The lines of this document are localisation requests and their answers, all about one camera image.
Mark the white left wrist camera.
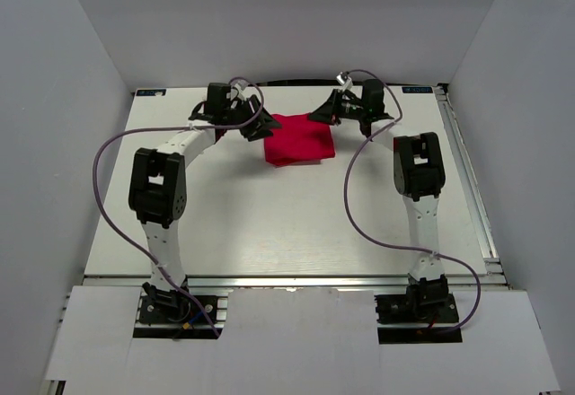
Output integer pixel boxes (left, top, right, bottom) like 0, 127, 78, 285
229, 79, 249, 97

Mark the red t shirt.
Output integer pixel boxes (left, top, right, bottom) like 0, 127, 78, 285
264, 114, 336, 167

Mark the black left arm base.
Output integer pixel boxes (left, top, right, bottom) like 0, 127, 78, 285
133, 294, 218, 341

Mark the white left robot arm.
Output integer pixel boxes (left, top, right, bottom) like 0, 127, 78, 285
128, 83, 281, 322

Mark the blue corner sticker left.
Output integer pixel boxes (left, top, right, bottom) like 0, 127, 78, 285
136, 89, 166, 97

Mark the blue corner sticker right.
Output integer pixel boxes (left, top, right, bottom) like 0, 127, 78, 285
402, 86, 434, 94

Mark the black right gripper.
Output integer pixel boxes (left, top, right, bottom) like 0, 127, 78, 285
306, 90, 367, 127

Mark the blue corner sticker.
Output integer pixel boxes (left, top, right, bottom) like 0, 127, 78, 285
136, 89, 166, 97
402, 86, 434, 94

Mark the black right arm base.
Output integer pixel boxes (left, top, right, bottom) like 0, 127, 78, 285
375, 294, 463, 345

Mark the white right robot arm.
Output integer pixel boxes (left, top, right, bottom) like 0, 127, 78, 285
307, 73, 449, 322

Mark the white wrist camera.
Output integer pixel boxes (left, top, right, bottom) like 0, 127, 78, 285
229, 79, 249, 97
336, 72, 353, 94

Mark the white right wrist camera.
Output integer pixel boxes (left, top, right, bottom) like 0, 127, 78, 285
336, 72, 353, 94

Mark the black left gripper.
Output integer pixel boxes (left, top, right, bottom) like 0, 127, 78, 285
222, 94, 281, 142

